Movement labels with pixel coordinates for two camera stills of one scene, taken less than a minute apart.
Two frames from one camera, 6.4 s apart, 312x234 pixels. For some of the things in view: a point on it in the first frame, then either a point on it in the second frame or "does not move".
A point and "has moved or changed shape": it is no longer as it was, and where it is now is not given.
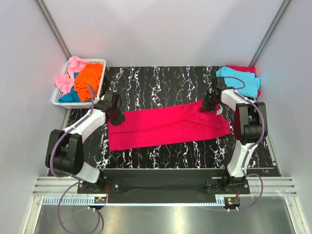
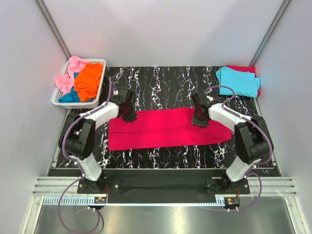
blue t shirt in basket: (72, 96) does not move
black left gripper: (121, 118) → (132, 117)
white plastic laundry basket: (79, 105) does not move
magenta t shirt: (181, 122) has moved or changed shape
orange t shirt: (90, 74) does not move
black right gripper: (205, 107) → (195, 121)
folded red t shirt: (244, 68) does not move
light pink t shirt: (65, 82) does not move
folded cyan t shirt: (251, 87) does not move
